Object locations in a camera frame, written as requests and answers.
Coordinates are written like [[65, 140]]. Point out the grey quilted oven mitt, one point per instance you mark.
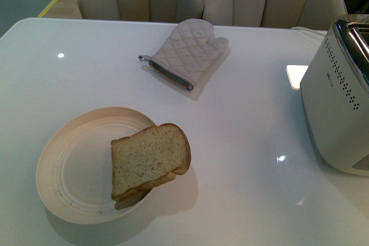
[[188, 52]]

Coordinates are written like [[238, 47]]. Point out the white silver toaster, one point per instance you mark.
[[335, 95]]

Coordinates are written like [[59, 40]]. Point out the bread slice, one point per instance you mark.
[[129, 200], [148, 159]]

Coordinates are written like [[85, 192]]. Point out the beige round plate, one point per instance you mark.
[[74, 172]]

